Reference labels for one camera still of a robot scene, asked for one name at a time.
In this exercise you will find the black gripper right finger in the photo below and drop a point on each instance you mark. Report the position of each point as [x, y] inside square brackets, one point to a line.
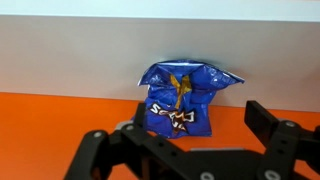
[283, 146]

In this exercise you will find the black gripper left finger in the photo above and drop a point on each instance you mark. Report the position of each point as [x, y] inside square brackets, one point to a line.
[146, 150]

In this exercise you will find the blue Doritos chip packet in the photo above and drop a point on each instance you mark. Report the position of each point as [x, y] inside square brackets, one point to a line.
[193, 100]

